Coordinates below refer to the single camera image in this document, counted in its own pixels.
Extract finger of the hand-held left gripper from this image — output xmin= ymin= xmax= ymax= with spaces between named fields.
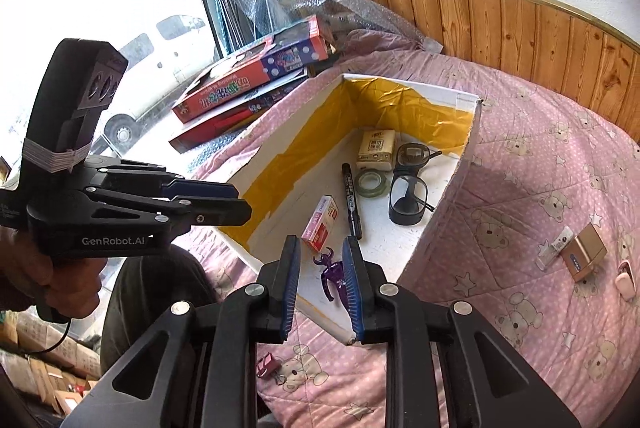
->
xmin=85 ymin=159 xmax=242 ymax=202
xmin=86 ymin=189 xmax=253 ymax=235

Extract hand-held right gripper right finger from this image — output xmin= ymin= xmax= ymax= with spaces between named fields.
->
xmin=341 ymin=235 xmax=581 ymax=428

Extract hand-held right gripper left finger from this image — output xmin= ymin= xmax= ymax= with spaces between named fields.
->
xmin=62 ymin=235 xmax=303 ymax=428

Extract purple toy figure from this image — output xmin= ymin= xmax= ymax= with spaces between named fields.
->
xmin=313 ymin=247 xmax=351 ymax=304

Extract white red staples box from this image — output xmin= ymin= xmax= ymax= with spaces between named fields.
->
xmin=301 ymin=194 xmax=340 ymax=253

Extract black marker pen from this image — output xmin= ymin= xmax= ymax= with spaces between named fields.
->
xmin=341 ymin=163 xmax=363 ymax=240

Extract black frame glasses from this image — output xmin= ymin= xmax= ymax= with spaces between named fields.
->
xmin=388 ymin=143 xmax=444 ymax=227

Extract green tape roll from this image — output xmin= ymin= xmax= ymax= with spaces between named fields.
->
xmin=355 ymin=169 xmax=390 ymax=198

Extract white cardboard box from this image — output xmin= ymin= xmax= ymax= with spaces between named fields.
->
xmin=192 ymin=73 xmax=484 ymax=347

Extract yellow tissue packet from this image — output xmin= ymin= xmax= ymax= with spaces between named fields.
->
xmin=355 ymin=129 xmax=398 ymax=173

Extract person's left hand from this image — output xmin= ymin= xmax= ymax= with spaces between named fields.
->
xmin=0 ymin=228 xmax=109 ymax=317

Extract flat red toy box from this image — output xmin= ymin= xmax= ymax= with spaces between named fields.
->
xmin=168 ymin=75 xmax=309 ymax=154

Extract pink binder clip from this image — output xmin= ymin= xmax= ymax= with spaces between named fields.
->
xmin=256 ymin=354 xmax=287 ymax=384

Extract white van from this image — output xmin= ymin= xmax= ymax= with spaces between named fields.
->
xmin=101 ymin=14 xmax=209 ymax=150

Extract person's dark trouser leg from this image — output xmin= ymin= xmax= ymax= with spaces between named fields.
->
xmin=100 ymin=242 xmax=222 ymax=377

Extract red blue dotted toy box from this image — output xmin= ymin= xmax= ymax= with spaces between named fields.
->
xmin=172 ymin=15 xmax=331 ymax=125

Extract small white tube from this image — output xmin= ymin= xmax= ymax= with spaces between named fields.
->
xmin=535 ymin=226 xmax=574 ymax=270

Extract gold square box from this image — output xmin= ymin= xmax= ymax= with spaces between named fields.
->
xmin=559 ymin=223 xmax=608 ymax=283

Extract pile of cardboard boxes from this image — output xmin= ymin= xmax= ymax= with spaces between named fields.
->
xmin=0 ymin=308 xmax=107 ymax=415

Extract pink bear print blanket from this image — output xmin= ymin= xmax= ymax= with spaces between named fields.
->
xmin=189 ymin=30 xmax=640 ymax=428

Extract pink case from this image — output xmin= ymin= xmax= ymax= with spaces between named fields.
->
xmin=614 ymin=260 xmax=639 ymax=299

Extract wooden headboard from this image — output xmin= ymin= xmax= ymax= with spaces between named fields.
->
xmin=347 ymin=0 xmax=640 ymax=120

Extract black cable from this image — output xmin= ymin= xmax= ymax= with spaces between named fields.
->
xmin=19 ymin=315 xmax=72 ymax=355

